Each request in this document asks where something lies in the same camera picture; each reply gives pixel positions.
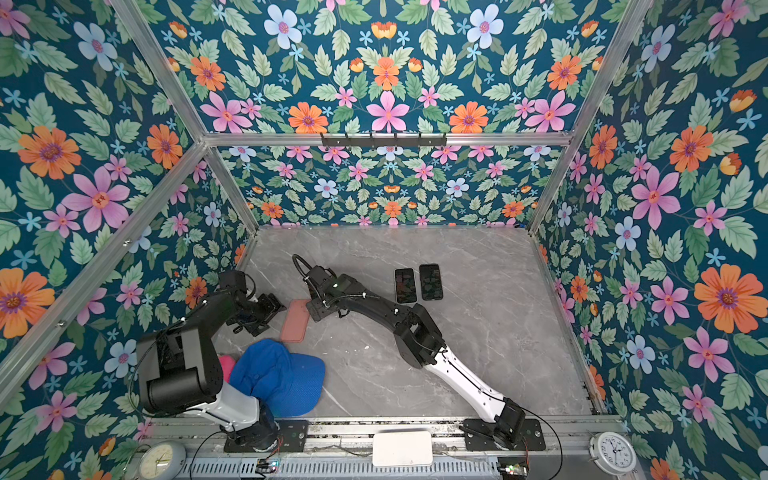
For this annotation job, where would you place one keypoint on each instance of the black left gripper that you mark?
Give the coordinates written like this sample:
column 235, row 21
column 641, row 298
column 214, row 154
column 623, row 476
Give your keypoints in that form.
column 268, row 305

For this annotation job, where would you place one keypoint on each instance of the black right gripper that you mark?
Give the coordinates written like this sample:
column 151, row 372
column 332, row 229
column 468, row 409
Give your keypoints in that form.
column 315, row 307

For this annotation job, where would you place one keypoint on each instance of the pink phone case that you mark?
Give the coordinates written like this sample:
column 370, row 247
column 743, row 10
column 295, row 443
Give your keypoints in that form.
column 296, row 322

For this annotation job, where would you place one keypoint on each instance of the black phone case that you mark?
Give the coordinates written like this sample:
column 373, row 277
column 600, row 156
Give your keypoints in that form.
column 431, row 282

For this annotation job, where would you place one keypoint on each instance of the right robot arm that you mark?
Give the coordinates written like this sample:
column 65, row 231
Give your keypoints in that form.
column 419, row 342

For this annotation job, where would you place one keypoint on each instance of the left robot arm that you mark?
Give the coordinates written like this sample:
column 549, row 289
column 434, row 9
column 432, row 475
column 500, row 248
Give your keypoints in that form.
column 179, row 373

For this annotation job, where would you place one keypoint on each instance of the plush doll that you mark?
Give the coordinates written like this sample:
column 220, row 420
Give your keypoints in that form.
column 227, row 364

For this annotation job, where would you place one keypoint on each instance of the blue cap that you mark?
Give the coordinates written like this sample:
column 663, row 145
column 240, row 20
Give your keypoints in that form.
column 290, row 384

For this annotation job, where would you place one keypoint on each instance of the white box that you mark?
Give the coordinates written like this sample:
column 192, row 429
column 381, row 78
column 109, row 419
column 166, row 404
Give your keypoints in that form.
column 404, row 448

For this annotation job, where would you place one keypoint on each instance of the left round clock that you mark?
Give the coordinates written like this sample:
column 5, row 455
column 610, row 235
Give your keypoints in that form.
column 162, row 461

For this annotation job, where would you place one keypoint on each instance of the round clock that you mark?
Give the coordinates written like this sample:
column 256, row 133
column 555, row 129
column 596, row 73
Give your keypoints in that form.
column 162, row 461
column 612, row 453

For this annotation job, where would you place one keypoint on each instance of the right round clock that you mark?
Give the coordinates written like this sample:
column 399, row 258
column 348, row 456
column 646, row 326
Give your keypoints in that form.
column 612, row 453

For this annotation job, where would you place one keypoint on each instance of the black hook rail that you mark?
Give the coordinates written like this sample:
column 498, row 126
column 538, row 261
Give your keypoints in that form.
column 371, row 140

